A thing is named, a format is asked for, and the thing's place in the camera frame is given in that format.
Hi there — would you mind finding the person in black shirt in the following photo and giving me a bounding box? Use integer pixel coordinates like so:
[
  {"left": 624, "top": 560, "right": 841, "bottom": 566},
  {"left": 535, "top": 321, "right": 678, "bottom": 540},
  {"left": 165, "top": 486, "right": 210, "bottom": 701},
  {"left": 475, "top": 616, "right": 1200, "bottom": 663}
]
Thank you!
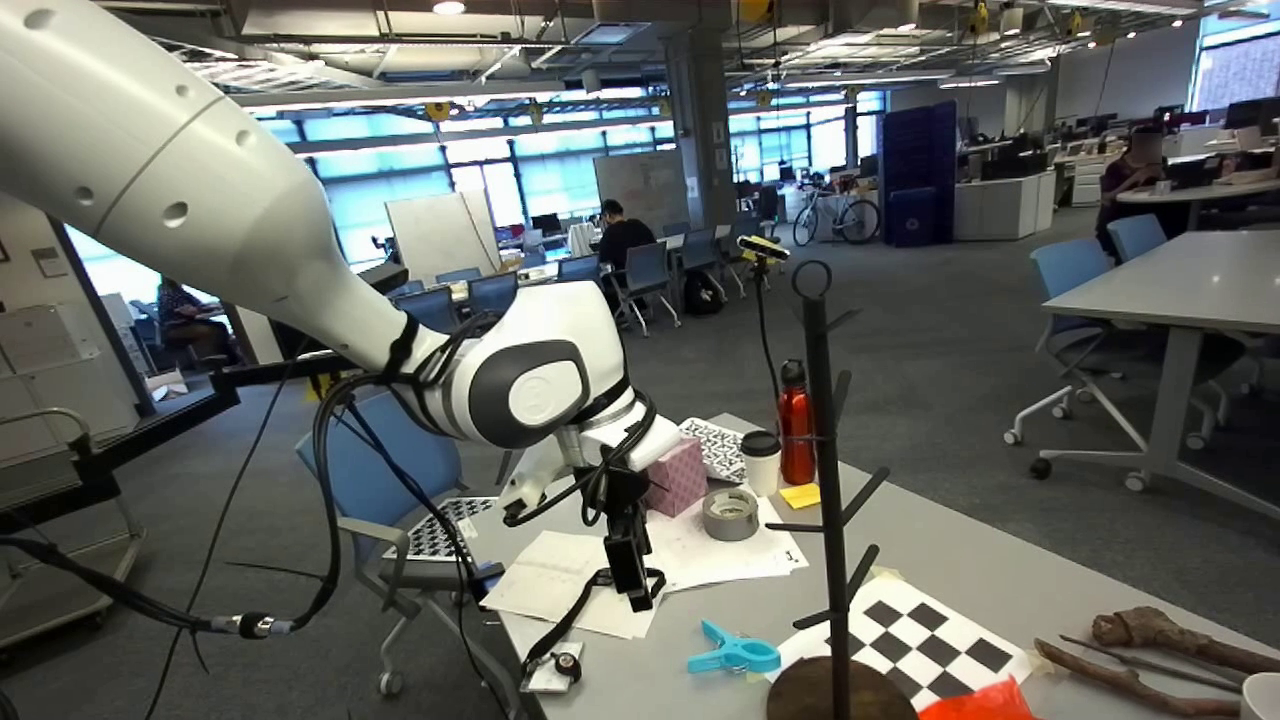
[{"left": 590, "top": 197, "right": 659, "bottom": 274}]

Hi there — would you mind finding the brown wooden stick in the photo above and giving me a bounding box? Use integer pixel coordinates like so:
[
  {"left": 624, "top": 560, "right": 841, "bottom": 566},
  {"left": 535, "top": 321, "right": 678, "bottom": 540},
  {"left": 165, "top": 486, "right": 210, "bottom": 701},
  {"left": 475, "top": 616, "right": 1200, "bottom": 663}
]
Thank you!
[{"left": 1037, "top": 635, "right": 1252, "bottom": 720}]

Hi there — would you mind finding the blue plastic peg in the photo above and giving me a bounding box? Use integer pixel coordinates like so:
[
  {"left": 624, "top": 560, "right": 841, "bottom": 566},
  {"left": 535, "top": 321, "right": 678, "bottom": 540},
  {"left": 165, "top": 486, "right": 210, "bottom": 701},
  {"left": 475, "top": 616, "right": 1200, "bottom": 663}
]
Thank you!
[{"left": 685, "top": 616, "right": 784, "bottom": 678}]

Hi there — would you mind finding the yellow sticky note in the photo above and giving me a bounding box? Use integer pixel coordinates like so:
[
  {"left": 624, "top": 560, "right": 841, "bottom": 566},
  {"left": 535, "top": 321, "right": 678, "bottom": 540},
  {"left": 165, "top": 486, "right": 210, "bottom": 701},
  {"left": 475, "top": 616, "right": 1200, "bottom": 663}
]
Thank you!
[{"left": 775, "top": 481, "right": 827, "bottom": 514}]

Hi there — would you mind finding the pink tissue box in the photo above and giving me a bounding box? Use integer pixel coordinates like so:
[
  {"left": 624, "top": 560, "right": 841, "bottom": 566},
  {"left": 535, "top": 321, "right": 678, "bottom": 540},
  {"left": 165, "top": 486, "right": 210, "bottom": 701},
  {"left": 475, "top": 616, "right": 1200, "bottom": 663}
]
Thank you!
[{"left": 639, "top": 437, "right": 712, "bottom": 519}]

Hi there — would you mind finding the bicycle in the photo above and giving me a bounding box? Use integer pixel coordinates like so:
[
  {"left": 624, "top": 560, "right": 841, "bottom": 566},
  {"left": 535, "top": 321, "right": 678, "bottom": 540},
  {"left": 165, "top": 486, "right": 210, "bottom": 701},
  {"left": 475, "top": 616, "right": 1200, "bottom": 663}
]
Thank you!
[{"left": 784, "top": 168, "right": 889, "bottom": 251}]

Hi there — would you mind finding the checkerboard paper sheet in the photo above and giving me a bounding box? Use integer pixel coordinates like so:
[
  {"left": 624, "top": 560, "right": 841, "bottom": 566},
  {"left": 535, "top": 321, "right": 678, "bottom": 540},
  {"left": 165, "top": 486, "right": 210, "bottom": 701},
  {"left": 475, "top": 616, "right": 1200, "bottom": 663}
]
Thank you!
[{"left": 775, "top": 566, "right": 1037, "bottom": 714}]

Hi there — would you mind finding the orange plastic bag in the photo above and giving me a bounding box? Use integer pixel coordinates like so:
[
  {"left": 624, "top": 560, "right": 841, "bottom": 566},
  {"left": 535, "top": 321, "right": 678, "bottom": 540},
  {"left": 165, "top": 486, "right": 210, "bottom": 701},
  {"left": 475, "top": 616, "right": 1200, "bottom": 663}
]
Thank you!
[{"left": 915, "top": 674, "right": 1037, "bottom": 720}]

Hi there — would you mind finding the brown wooden branch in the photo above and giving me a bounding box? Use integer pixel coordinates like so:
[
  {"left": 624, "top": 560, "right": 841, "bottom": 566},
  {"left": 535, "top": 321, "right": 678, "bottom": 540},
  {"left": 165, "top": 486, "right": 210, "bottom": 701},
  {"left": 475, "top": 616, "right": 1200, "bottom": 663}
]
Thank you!
[{"left": 1089, "top": 603, "right": 1280, "bottom": 674}]

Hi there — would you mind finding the white cup with black lid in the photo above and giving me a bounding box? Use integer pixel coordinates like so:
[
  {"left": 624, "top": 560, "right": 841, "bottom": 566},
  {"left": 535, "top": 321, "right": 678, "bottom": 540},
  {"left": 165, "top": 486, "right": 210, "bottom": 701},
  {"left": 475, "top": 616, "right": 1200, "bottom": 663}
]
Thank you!
[{"left": 736, "top": 426, "right": 790, "bottom": 501}]

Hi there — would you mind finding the black gooseneck camera pole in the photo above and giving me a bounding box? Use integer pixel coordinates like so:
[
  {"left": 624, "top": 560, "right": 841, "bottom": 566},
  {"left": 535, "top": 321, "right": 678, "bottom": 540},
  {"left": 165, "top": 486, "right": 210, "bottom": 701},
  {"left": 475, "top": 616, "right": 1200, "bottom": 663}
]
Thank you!
[{"left": 749, "top": 255, "right": 784, "bottom": 412}]

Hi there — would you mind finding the large fiducial tag sheet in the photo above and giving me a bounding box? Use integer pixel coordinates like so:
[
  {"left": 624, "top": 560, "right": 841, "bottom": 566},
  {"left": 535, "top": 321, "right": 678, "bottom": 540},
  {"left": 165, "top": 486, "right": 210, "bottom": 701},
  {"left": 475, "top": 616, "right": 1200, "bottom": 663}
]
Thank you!
[{"left": 678, "top": 412, "right": 753, "bottom": 490}]

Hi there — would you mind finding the blue chair with white base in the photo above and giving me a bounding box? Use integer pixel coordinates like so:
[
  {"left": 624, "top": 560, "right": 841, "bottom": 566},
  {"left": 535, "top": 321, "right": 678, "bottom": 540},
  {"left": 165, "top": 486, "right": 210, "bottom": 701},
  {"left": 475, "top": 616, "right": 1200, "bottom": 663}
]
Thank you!
[{"left": 1002, "top": 235, "right": 1155, "bottom": 486}]

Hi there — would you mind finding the grey duct tape roll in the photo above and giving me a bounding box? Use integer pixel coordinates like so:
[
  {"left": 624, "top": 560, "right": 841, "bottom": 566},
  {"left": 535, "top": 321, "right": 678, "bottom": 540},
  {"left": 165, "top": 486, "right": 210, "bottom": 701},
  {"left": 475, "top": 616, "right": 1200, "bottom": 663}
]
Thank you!
[{"left": 701, "top": 482, "right": 763, "bottom": 544}]

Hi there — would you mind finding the seated person at desk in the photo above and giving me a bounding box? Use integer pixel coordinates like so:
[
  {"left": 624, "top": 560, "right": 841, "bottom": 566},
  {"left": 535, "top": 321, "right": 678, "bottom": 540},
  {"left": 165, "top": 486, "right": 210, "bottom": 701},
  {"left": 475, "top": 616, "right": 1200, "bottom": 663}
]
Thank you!
[{"left": 1098, "top": 119, "right": 1175, "bottom": 255}]

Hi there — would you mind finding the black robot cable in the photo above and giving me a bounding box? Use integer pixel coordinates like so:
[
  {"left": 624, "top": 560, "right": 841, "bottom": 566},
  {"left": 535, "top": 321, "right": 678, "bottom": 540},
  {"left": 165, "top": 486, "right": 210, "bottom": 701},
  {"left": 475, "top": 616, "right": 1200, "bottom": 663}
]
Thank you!
[{"left": 0, "top": 337, "right": 405, "bottom": 643}]

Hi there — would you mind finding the red water bottle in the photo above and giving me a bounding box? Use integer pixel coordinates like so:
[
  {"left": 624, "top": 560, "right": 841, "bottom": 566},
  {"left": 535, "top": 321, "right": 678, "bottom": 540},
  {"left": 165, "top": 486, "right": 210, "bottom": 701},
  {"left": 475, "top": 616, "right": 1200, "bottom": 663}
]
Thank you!
[{"left": 775, "top": 355, "right": 819, "bottom": 486}]

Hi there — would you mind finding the round wooden disc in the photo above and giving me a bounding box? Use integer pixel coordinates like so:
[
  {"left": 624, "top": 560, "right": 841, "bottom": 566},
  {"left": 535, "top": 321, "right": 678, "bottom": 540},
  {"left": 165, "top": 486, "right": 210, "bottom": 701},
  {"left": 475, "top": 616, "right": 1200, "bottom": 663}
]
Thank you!
[{"left": 759, "top": 255, "right": 923, "bottom": 720}]

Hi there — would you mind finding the black camera with yellow note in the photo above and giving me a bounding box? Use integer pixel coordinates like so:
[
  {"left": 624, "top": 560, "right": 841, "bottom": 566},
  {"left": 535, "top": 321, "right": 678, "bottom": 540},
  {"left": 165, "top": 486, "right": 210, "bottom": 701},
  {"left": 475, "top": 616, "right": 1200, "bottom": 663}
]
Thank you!
[{"left": 736, "top": 231, "right": 792, "bottom": 266}]

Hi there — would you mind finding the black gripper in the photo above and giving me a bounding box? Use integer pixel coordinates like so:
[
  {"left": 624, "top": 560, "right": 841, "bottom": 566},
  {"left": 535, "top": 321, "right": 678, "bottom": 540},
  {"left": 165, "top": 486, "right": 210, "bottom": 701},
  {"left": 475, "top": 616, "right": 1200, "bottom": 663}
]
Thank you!
[{"left": 581, "top": 437, "right": 669, "bottom": 616}]

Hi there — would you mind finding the black strap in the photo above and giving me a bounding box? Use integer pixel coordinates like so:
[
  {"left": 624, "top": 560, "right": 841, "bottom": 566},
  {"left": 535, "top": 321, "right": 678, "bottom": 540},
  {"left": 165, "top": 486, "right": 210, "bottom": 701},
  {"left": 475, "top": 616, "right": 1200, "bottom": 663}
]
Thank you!
[{"left": 512, "top": 564, "right": 672, "bottom": 684}]

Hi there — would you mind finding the grey office table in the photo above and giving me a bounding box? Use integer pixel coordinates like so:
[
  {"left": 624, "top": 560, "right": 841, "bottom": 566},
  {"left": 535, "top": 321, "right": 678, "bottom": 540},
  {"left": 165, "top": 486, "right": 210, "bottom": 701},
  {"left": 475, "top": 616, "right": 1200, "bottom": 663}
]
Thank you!
[{"left": 1042, "top": 226, "right": 1280, "bottom": 522}]

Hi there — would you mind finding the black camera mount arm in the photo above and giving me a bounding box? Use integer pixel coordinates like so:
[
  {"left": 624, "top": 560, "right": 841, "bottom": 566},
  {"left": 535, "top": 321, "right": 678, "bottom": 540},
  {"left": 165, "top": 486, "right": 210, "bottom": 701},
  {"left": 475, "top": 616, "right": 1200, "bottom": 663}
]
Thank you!
[{"left": 0, "top": 348, "right": 352, "bottom": 537}]

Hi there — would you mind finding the white whiteboard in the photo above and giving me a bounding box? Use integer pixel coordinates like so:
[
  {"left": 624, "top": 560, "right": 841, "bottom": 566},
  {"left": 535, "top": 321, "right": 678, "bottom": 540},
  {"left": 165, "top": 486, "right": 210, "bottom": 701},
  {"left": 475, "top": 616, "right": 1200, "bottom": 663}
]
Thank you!
[{"left": 382, "top": 187, "right": 505, "bottom": 286}]

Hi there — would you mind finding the blue cabinet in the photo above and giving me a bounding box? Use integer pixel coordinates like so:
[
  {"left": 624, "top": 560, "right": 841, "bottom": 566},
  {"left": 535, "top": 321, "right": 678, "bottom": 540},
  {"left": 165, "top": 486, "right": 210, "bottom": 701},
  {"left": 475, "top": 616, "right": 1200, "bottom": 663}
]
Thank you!
[{"left": 878, "top": 98, "right": 961, "bottom": 247}]

